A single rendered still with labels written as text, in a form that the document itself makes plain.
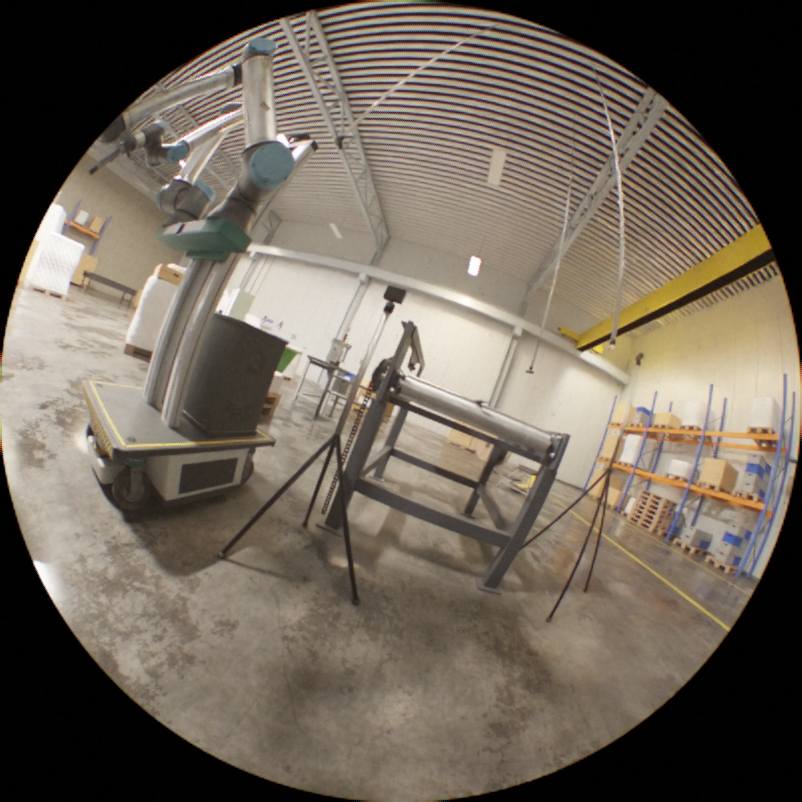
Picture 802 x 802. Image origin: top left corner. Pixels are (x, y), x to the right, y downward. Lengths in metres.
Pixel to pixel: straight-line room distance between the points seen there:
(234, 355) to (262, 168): 0.73
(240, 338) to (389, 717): 1.40
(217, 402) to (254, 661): 0.96
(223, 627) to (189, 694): 0.26
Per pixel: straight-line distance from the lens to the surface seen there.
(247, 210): 1.08
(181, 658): 0.87
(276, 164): 0.96
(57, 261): 8.28
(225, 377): 1.22
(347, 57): 9.32
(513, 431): 1.35
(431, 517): 1.41
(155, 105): 1.31
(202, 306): 1.21
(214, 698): 0.83
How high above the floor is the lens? 0.78
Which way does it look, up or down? level
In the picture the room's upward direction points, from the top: 22 degrees clockwise
